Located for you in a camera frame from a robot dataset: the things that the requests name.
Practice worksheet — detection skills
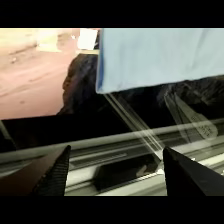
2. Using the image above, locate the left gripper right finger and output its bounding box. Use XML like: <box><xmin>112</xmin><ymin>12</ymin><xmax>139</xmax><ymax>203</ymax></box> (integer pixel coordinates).
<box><xmin>162</xmin><ymin>146</ymin><xmax>224</xmax><ymax>197</ymax></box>

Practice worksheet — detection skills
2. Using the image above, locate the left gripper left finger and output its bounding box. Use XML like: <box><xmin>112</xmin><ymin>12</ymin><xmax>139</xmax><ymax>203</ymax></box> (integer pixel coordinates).
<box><xmin>0</xmin><ymin>144</ymin><xmax>72</xmax><ymax>197</ymax></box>

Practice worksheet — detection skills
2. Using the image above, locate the light blue garment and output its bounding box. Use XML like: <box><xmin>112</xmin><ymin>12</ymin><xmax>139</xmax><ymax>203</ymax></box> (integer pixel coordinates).
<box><xmin>95</xmin><ymin>28</ymin><xmax>224</xmax><ymax>95</ymax></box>

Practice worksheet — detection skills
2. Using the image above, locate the silver frame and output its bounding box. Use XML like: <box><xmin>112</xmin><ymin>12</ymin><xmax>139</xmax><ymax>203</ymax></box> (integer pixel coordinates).
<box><xmin>0</xmin><ymin>117</ymin><xmax>224</xmax><ymax>197</ymax></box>

